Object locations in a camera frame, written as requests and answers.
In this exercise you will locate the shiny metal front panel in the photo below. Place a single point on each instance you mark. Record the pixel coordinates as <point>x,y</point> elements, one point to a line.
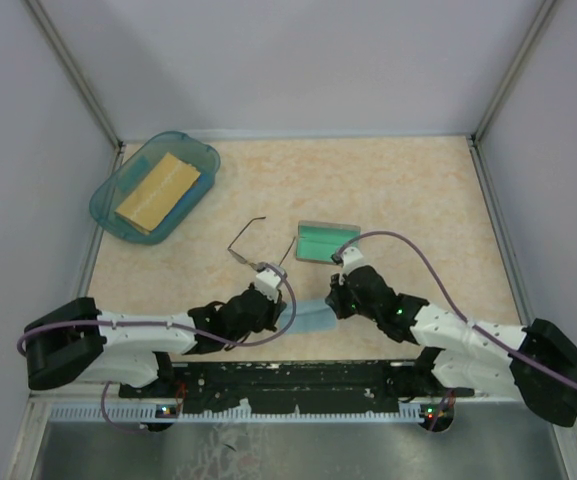
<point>485,441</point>

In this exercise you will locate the grey glasses case green lining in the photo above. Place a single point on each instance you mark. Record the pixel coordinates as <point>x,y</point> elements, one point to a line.
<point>317,242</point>

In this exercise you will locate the aluminium frame post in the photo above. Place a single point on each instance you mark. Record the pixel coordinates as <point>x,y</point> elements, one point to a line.
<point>536,30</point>
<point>74,72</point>

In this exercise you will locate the aluminium frame post left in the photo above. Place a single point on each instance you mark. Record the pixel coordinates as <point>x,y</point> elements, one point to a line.
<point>74,72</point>

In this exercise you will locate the black aviator sunglasses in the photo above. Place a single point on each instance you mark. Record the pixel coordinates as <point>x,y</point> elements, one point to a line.
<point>245,246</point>

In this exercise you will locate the teal plastic bin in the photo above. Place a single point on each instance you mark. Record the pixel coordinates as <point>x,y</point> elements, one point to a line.
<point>123,181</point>

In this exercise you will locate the white slotted cable duct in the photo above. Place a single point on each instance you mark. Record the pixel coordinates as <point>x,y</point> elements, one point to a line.
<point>159,413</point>

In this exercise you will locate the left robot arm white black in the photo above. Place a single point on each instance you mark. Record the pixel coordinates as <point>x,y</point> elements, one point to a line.
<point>78,342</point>

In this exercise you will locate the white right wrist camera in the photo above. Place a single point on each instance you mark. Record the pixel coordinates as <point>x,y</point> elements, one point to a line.
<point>349,259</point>

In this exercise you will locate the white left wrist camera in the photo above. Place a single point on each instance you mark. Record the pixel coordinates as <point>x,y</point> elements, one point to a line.
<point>268,280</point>

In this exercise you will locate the aluminium frame post right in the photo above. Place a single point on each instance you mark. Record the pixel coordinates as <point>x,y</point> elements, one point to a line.
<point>536,30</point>

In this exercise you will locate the light blue cleaning cloth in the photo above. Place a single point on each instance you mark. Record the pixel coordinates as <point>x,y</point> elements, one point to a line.
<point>312,316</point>

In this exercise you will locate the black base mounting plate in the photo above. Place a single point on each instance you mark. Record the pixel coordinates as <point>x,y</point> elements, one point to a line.
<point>330,387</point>

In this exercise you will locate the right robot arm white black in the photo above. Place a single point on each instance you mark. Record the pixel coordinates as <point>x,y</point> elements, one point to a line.
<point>536,364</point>

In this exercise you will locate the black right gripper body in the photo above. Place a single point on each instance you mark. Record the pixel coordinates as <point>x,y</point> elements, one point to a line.
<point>346,304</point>

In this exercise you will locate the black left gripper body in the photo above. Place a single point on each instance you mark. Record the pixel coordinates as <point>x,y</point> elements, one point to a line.
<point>267,321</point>

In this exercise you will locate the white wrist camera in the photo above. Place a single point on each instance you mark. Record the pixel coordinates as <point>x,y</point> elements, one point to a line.
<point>268,280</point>
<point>349,259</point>

